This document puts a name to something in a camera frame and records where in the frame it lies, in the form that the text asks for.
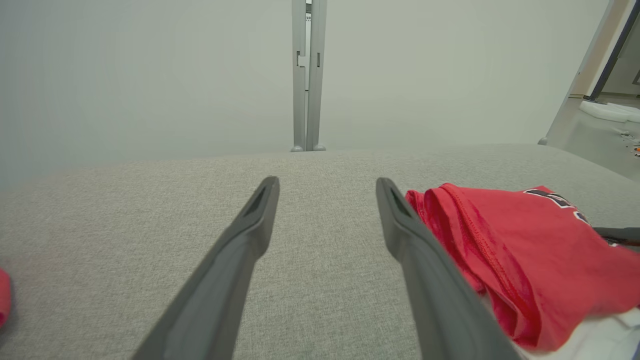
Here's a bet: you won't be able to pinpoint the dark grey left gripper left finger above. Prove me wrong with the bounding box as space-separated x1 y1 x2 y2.
132 176 280 360

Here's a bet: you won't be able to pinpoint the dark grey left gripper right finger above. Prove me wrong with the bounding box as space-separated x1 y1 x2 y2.
376 177 521 360

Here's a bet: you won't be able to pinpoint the white foam block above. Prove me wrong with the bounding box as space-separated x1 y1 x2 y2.
607 102 640 124
580 100 632 124

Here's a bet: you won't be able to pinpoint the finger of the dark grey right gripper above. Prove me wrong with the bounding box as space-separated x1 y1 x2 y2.
593 227 640 246

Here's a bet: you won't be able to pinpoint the red basketball shorts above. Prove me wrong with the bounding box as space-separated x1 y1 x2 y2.
0 267 12 328

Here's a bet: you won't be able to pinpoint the red basketball jersey number 33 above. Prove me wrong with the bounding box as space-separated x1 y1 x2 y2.
405 183 640 360

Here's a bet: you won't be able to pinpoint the dark door frame post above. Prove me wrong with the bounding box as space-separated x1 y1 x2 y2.
584 0 640 101

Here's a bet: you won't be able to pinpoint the grey partition post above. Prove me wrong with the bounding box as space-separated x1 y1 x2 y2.
306 0 327 152
537 0 617 147
291 0 307 152

